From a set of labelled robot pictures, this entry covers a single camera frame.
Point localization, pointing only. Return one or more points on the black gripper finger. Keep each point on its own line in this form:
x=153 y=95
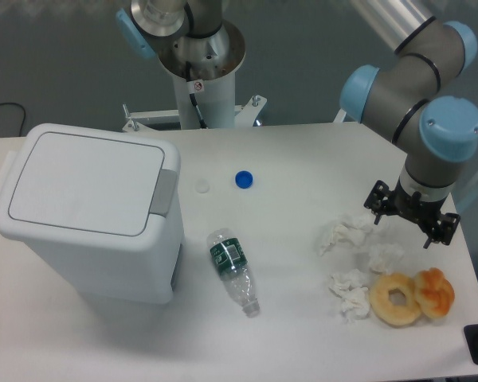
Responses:
x=440 y=229
x=379 y=201

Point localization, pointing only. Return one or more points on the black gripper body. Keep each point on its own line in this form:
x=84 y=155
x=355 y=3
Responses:
x=414 y=202

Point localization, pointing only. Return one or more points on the white plastic trash can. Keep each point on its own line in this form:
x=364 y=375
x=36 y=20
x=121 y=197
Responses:
x=100 y=207

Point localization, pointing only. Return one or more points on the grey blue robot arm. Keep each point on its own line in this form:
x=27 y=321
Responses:
x=403 y=105

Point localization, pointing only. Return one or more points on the crumpled white tissue top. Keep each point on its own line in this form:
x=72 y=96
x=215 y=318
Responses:
x=346 y=230

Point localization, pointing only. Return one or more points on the crumpled white tissue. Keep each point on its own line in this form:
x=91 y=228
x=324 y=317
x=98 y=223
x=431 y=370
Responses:
x=383 y=258
x=346 y=230
x=352 y=290

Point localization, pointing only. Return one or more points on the crumpled white tissue middle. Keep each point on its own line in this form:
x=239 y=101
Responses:
x=383 y=258

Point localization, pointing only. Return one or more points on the orange twisted bread roll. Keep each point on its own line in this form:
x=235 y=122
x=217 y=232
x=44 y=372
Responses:
x=433 y=292

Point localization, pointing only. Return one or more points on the crumpled white tissue bottom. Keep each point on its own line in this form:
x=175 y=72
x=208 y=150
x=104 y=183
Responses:
x=352 y=290

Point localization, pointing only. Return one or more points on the blue bottle cap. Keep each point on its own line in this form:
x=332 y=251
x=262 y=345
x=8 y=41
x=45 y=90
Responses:
x=244 y=179

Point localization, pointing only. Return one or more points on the clear plastic bottle green label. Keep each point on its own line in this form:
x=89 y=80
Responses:
x=232 y=267

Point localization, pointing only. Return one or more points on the white bottle cap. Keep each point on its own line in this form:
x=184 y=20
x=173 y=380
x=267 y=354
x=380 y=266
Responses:
x=202 y=186

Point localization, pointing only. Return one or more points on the ring doughnut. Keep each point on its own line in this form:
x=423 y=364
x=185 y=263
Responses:
x=393 y=300

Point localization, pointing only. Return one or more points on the white base frame with bolts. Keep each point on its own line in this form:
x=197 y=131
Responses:
x=212 y=116

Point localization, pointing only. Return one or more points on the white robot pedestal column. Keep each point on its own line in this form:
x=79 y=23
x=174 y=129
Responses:
x=205 y=67

